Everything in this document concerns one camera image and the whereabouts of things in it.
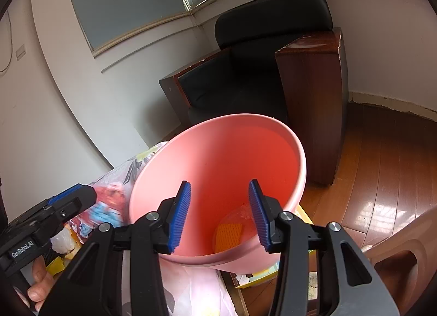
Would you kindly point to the white wall socket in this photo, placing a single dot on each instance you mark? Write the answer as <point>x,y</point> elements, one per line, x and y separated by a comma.
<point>21,51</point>

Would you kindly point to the pink floral bedsheet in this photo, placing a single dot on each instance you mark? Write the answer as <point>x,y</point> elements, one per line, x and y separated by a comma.
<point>198,288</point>

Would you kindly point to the yellow box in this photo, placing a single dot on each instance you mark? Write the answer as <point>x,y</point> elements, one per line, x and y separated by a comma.
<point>263,273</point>

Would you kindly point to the clear plastic wrap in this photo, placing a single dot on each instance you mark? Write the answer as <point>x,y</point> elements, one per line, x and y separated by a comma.
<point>239,215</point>

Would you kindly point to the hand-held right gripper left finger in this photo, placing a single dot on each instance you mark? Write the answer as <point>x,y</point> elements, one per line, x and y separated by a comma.
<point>181,213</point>

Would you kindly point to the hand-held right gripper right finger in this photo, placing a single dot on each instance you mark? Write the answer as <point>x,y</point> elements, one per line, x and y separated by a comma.
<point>257,213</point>

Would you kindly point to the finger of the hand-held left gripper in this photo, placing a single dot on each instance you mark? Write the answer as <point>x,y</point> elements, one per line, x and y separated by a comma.
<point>73,196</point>

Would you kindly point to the white crumpled tissue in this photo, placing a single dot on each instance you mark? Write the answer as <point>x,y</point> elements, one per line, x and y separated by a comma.
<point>62,244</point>

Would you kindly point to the person's left hand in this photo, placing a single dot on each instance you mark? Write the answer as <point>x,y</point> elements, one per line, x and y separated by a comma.
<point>41,285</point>

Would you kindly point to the orange foam fruit net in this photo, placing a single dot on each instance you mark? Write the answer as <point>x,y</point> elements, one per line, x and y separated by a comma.
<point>227,235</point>

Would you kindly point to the black leather wooden armchair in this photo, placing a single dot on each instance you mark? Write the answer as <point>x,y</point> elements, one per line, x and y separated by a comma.
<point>256,63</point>

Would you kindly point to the plastic chair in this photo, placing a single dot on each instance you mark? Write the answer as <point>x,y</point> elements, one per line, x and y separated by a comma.
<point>409,234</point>

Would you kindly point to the colourful wrapper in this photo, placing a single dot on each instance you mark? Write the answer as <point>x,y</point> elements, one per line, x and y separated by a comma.
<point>105,206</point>

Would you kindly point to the pink plastic basin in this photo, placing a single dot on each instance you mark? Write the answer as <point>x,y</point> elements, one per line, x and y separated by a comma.
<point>222,159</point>

